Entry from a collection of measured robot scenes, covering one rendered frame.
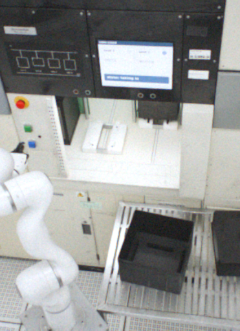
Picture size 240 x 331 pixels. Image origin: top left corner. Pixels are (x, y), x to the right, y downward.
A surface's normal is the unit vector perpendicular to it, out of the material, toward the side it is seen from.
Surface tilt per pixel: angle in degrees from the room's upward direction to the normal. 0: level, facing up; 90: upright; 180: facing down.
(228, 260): 0
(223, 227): 0
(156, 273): 90
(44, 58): 90
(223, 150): 90
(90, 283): 0
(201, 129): 90
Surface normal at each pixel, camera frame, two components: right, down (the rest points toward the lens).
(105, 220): -0.16, 0.73
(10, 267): -0.06, -0.68
